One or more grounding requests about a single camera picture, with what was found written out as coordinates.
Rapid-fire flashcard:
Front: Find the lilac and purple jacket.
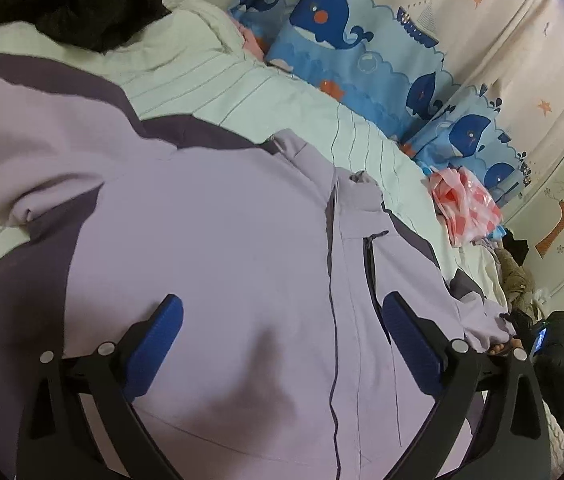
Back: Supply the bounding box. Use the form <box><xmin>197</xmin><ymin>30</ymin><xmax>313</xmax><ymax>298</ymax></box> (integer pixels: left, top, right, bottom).
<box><xmin>0</xmin><ymin>54</ymin><xmax>511</xmax><ymax>479</ymax></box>

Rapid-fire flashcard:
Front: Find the olive brown clothes pile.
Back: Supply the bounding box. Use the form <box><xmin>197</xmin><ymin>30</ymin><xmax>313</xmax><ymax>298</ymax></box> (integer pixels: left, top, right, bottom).
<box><xmin>494</xmin><ymin>248</ymin><xmax>539</xmax><ymax>318</ymax></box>

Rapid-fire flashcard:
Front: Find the pink checkered cloth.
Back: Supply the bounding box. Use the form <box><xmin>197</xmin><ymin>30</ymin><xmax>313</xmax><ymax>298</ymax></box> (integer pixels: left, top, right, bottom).
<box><xmin>426</xmin><ymin>167</ymin><xmax>502</xmax><ymax>247</ymax></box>

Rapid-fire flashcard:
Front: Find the white striped bed sheet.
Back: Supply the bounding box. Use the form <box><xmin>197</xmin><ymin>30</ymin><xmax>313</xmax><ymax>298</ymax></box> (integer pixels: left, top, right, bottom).
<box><xmin>0</xmin><ymin>0</ymin><xmax>506</xmax><ymax>304</ymax></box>

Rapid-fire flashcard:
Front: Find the pale pink printed curtain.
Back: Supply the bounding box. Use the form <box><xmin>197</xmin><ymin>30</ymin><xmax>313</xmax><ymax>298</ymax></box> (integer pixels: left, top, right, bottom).
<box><xmin>360</xmin><ymin>0</ymin><xmax>564</xmax><ymax>217</ymax></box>

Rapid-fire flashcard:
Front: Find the pink cloth under quilt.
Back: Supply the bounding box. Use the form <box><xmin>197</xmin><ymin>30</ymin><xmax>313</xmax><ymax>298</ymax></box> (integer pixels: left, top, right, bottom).
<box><xmin>232</xmin><ymin>18</ymin><xmax>265</xmax><ymax>62</ymax></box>

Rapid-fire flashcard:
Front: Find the blue whale print quilt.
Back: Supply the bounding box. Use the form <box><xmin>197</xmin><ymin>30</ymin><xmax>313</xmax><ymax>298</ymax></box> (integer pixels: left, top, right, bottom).
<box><xmin>229</xmin><ymin>0</ymin><xmax>532</xmax><ymax>206</ymax></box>

